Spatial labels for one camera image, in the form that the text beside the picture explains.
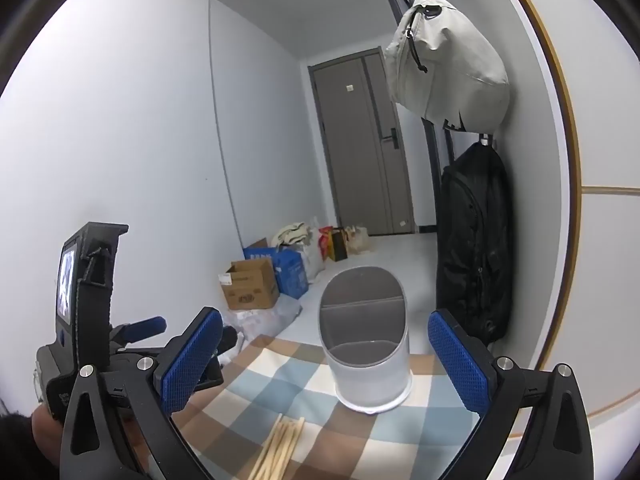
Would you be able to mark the grey plastic bag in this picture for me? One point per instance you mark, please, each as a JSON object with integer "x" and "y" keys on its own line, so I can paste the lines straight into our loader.
{"x": 260, "y": 320}

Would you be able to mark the blue cardboard box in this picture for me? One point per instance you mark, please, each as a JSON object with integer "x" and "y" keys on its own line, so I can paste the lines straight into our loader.
{"x": 292, "y": 272}

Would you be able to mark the grey white utensil holder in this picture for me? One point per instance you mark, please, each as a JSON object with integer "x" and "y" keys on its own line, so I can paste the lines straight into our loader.
{"x": 370, "y": 375}

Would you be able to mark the beige hanging bag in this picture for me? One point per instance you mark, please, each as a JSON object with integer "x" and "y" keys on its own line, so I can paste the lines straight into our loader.
{"x": 450, "y": 70}

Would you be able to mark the bundle of wooden chopsticks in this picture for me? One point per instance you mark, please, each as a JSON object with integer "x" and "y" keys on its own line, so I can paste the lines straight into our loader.
{"x": 280, "y": 447}

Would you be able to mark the checked tablecloth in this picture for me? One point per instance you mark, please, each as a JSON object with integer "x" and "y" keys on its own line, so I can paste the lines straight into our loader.
{"x": 250, "y": 375}

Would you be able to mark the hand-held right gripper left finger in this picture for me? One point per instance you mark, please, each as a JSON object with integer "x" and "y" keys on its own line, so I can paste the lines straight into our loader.
{"x": 192, "y": 360}

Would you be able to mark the black yellow box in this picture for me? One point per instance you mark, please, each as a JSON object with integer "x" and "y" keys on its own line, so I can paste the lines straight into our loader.
{"x": 338, "y": 246}

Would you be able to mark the brown cardboard box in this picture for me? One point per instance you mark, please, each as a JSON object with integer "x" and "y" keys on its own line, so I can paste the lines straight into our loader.
{"x": 250, "y": 287}

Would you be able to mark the person's left hand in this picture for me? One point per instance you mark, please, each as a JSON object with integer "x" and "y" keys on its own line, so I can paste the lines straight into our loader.
{"x": 47, "y": 430}

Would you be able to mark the white plastic bag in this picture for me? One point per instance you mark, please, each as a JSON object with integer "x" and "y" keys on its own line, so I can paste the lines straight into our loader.
{"x": 312, "y": 260}

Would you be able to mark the black backpack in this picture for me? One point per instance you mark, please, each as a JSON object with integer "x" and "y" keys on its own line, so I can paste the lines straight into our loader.
{"x": 475, "y": 235}

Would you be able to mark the red snack packet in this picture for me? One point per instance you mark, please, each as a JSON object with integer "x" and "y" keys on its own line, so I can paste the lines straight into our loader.
{"x": 325, "y": 242}

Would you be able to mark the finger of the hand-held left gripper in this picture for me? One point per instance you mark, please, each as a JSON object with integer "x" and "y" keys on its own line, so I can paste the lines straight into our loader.
{"x": 229, "y": 340}
{"x": 147, "y": 326}

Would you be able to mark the grey door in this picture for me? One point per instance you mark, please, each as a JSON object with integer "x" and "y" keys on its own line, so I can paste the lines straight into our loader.
{"x": 350, "y": 160}

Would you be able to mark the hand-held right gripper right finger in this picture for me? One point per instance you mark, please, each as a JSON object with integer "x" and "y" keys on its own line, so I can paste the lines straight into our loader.
{"x": 460, "y": 365}

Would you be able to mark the clear bag with food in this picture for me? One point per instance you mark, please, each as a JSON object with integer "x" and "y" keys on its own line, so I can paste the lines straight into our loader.
{"x": 357, "y": 240}

